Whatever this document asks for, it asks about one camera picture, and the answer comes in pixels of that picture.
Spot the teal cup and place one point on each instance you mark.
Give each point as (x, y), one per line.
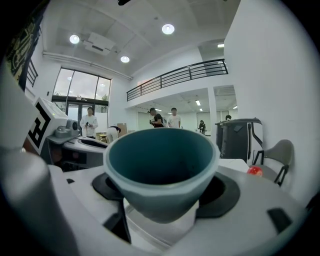
(160, 162)

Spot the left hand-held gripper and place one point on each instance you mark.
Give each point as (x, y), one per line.
(45, 117)

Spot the black stair railing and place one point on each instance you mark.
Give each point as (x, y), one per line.
(32, 72)

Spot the white ceiling air conditioner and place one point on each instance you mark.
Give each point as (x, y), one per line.
(98, 43)

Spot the black and white machine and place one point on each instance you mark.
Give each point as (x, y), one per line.
(237, 137)

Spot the white table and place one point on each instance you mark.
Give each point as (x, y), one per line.
(232, 163)

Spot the black balcony railing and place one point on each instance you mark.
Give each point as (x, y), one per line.
(175, 76)

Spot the cardboard box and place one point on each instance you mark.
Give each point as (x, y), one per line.
(122, 128)

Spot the red ball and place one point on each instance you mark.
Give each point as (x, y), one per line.
(255, 171)

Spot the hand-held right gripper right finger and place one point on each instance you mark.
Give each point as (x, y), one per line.
(252, 220)

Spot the round ceiling light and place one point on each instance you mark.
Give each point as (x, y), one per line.
(168, 28)
(124, 59)
(74, 39)

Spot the large glass window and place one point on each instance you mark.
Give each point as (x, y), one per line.
(81, 86)

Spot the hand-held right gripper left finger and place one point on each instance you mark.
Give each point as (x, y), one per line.
(82, 197)

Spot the grey chair with black frame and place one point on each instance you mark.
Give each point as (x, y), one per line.
(277, 157)

